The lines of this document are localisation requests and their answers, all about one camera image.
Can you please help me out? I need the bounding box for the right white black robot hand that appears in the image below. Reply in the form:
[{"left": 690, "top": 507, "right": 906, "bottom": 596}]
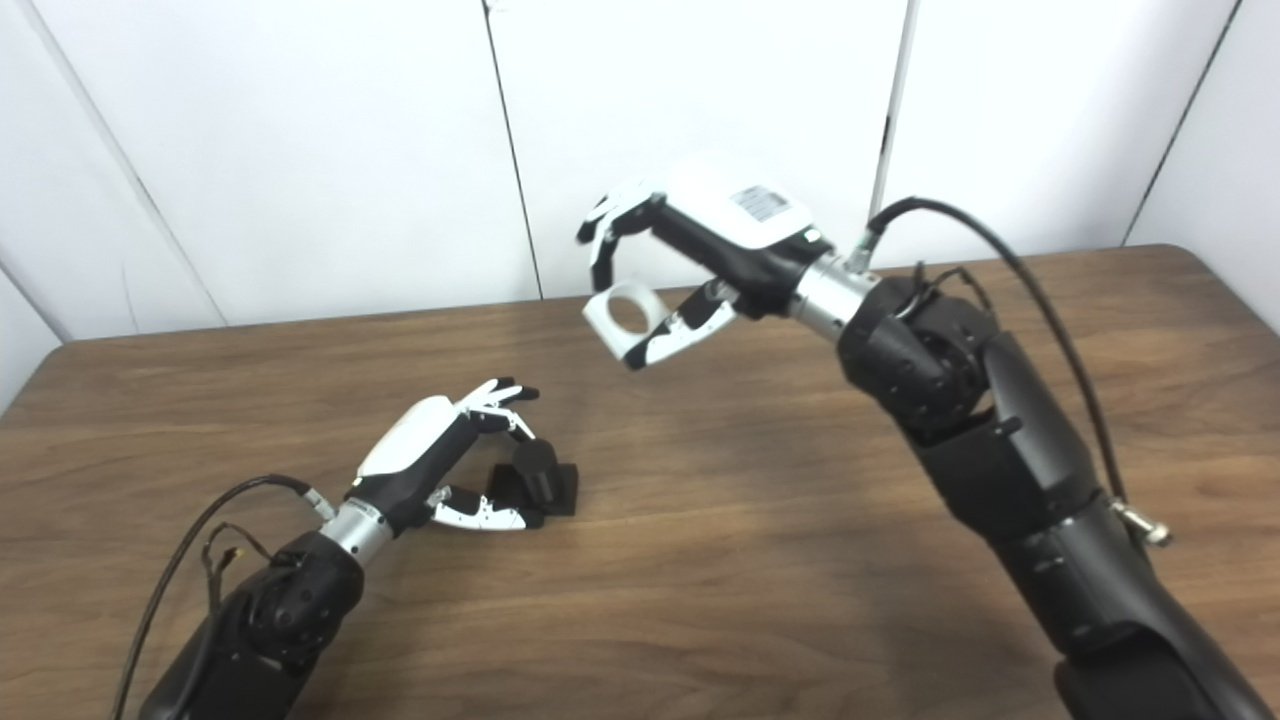
[{"left": 576, "top": 165, "right": 836, "bottom": 372}]

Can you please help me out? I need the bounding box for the thin black wrist wire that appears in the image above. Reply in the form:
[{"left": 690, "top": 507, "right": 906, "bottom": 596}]
[
  {"left": 200, "top": 522, "right": 277, "bottom": 611},
  {"left": 895, "top": 262, "right": 997, "bottom": 321}
]

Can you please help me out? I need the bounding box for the white square piece with hole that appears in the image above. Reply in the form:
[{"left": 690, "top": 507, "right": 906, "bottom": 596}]
[{"left": 583, "top": 281, "right": 666, "bottom": 361}]

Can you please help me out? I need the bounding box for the black peg with square base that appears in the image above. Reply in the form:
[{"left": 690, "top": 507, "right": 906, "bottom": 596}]
[{"left": 487, "top": 438, "right": 580, "bottom": 519}]

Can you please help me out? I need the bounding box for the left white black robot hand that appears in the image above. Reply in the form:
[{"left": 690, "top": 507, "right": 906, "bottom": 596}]
[{"left": 345, "top": 378, "right": 546, "bottom": 533}]

